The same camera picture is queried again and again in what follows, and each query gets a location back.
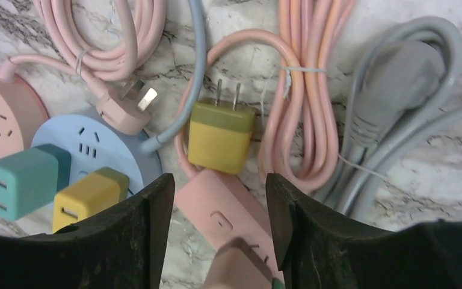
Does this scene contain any pink round power strip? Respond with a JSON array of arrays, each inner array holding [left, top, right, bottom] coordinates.
[[0, 75, 49, 158]]

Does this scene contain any blue round power strip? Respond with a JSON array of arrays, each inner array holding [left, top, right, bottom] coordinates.
[[32, 108, 162, 196]]

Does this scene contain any green plug adapter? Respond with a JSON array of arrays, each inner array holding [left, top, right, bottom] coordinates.
[[271, 279, 285, 289]]

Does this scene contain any pink long power strip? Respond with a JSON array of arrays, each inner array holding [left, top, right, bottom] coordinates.
[[174, 169, 285, 284]]

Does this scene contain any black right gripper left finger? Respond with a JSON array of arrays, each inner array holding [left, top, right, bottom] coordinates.
[[0, 173, 175, 288]]

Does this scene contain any pink coiled cable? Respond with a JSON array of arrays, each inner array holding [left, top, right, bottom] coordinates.
[[174, 0, 357, 194]]

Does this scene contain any teal plug adapter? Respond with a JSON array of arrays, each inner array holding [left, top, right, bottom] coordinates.
[[0, 144, 72, 221]]

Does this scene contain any pink round strip cable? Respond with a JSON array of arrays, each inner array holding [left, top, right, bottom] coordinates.
[[0, 0, 168, 137]]

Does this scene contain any grey coiled cable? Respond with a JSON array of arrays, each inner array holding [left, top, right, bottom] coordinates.
[[310, 16, 462, 222]]

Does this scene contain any yellow plug adapter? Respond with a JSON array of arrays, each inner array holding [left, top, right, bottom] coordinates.
[[52, 167, 129, 233], [187, 79, 256, 175]]

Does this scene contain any tan plug adapter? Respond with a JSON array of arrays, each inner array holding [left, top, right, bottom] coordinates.
[[202, 238, 273, 289]]

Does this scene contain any yellow plug adapter front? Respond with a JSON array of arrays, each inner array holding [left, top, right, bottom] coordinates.
[[52, 167, 129, 233]]

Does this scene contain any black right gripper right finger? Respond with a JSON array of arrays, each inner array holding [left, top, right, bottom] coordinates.
[[265, 173, 462, 288]]

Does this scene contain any light blue coiled cable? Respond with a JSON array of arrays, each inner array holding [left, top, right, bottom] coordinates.
[[139, 0, 208, 154]]

